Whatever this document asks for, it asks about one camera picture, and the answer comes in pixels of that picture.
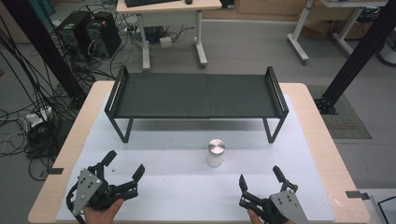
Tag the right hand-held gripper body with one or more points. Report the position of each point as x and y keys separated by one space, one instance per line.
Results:
x=274 y=205

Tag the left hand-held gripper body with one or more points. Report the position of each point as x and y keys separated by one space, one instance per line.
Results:
x=93 y=189

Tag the small silver can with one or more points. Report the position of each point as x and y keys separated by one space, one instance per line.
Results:
x=215 y=153

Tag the black metal shelf rack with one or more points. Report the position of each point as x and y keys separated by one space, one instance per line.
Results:
x=196 y=96

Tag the person's right hand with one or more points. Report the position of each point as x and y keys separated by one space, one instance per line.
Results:
x=257 y=217

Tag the person's left hand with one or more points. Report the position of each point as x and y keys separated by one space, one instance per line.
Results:
x=101 y=213

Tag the black tape strip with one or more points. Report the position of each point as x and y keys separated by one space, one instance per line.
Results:
x=357 y=195
x=55 y=170

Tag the white table mat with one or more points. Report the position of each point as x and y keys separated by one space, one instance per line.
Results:
x=193 y=174

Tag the white power strip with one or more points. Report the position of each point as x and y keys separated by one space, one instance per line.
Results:
x=39 y=116

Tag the grey floor mat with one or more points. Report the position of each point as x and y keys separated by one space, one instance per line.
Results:
x=344 y=119

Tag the black computer tower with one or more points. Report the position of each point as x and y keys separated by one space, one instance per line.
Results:
x=104 y=34
x=73 y=34

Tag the cardboard box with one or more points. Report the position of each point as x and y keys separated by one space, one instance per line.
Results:
x=320 y=28

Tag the light wooden desk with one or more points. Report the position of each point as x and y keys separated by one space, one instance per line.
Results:
x=174 y=18

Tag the white-legged desk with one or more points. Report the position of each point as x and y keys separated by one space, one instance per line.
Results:
x=330 y=28

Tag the black keyboard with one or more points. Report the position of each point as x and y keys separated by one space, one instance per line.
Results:
x=149 y=2

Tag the black computer mouse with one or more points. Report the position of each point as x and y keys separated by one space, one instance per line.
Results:
x=188 y=1

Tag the black metal stand post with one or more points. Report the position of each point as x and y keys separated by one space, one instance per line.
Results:
x=358 y=59
x=43 y=46

